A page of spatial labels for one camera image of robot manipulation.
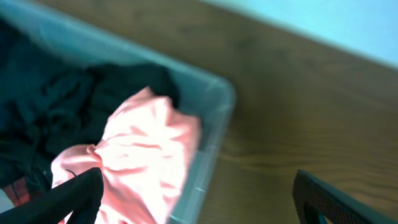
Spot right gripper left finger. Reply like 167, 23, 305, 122
1, 167, 104, 224

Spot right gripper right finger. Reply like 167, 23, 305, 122
292, 170, 397, 224

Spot red navy plaid shirt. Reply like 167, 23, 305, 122
2, 177, 43, 207

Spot salmon pink garment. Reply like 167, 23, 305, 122
51, 88, 201, 223

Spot dark navy garment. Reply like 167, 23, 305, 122
1, 21, 94, 188

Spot clear plastic storage container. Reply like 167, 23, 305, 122
1, 0, 235, 224

